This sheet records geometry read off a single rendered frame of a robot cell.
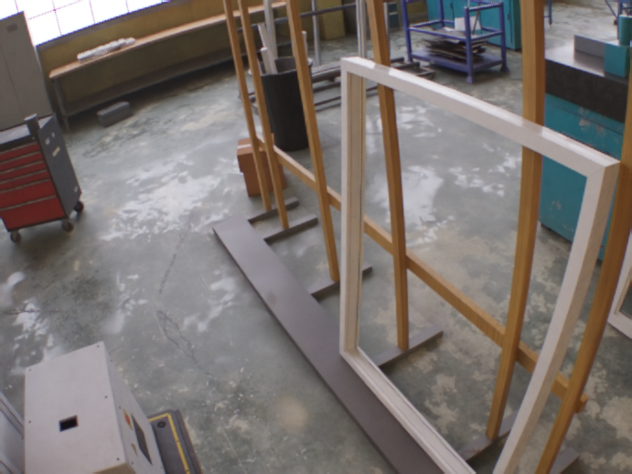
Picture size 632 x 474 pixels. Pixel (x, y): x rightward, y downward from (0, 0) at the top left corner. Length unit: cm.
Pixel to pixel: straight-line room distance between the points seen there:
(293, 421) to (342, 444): 28
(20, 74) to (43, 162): 374
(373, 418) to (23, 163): 337
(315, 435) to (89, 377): 110
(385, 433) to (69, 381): 132
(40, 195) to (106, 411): 311
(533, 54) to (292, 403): 190
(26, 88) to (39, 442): 674
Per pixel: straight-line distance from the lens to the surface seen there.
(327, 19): 908
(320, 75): 643
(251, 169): 410
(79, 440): 160
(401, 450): 224
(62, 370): 185
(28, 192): 456
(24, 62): 793
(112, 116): 720
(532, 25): 128
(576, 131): 304
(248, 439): 245
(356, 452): 232
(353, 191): 210
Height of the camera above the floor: 197
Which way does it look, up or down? 32 degrees down
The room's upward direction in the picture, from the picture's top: 10 degrees counter-clockwise
